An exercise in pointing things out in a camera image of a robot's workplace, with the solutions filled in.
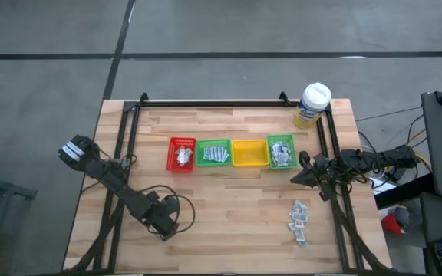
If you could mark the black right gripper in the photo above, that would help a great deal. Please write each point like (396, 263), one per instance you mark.
(322, 171)

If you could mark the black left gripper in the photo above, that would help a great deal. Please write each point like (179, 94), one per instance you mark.
(161, 214)

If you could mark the alcohol antiseptic pad packet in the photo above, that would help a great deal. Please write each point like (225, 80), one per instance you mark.
(284, 160)
(275, 158)
(276, 147)
(285, 147)
(280, 153)

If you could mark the white narrow packet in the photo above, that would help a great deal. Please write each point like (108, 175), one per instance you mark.
(183, 158)

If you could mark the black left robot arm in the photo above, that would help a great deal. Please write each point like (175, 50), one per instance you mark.
(109, 178)

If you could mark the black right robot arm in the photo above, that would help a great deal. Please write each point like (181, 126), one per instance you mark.
(390, 157)

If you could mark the green plastic basket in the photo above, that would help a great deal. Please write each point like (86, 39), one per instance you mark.
(269, 153)
(213, 142)

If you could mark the yellow plastic basket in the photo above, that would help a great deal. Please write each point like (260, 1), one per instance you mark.
(249, 152)

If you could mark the red plastic basket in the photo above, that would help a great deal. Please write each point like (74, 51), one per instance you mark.
(171, 143)

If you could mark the Lysol wipes canister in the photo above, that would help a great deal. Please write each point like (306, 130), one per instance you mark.
(313, 105)

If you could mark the white paper sheet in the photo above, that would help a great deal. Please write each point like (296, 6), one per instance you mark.
(382, 186)

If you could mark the black power adapter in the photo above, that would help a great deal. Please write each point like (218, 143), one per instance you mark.
(399, 174)

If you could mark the red cloth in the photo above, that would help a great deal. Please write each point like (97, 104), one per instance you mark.
(391, 224)

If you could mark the black diagonal beam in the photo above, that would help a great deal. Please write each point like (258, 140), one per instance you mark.
(405, 191)

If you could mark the grey cloth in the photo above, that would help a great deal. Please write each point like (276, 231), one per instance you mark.
(409, 214)

